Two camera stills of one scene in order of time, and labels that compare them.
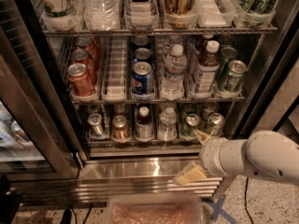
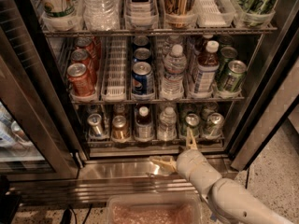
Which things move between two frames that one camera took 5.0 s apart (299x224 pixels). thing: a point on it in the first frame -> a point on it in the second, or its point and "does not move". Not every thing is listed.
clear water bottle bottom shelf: (167, 124) does not move
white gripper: (209, 155) -> (189, 164)
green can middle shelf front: (236, 72) does not move
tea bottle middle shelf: (207, 71) does not move
